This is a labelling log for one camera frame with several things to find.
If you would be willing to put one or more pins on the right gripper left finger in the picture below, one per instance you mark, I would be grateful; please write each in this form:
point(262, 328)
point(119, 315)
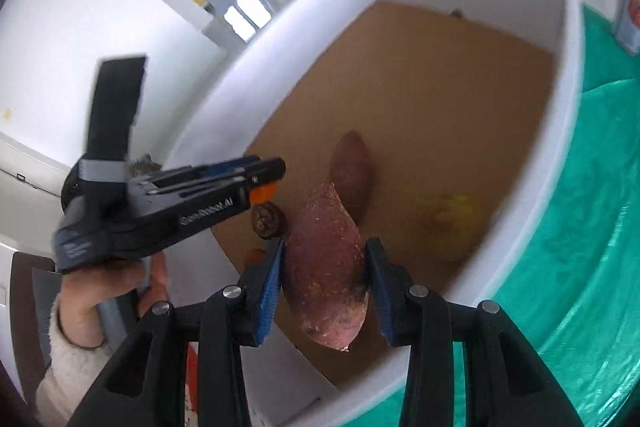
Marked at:
point(144, 383)

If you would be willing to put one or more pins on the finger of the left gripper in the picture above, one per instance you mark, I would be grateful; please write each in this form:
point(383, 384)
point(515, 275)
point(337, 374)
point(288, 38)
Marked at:
point(266, 171)
point(229, 169)

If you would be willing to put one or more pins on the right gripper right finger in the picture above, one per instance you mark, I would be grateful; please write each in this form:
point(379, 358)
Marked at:
point(506, 381)

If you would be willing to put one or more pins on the short sweet potato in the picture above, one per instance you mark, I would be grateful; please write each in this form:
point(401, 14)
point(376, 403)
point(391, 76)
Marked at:
point(352, 174)

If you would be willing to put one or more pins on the long sweet potato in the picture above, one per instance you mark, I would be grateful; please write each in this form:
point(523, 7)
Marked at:
point(323, 271)

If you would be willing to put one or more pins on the yellow-green pear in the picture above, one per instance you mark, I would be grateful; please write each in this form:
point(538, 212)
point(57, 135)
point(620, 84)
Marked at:
point(446, 227)

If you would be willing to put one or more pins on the small tangerine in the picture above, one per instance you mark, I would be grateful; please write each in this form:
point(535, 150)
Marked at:
point(254, 256)
point(262, 193)

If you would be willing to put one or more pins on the white fleece sleeve forearm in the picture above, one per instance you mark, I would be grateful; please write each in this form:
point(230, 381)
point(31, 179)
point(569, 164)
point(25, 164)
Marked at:
point(70, 374)

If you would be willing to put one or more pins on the person's left hand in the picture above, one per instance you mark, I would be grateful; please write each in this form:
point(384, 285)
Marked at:
point(77, 321)

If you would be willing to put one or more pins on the small tangerine in box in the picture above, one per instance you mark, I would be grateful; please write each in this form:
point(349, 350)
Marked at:
point(254, 256)

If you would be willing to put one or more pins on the green tablecloth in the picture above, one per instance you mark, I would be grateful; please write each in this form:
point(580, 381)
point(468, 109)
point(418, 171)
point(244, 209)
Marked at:
point(575, 291)

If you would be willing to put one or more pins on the white box with cardboard bottom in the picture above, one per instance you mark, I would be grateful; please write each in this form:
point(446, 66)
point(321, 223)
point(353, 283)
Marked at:
point(468, 97)

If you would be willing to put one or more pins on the tin can with red label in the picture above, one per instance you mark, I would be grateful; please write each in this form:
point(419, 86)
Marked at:
point(626, 26)

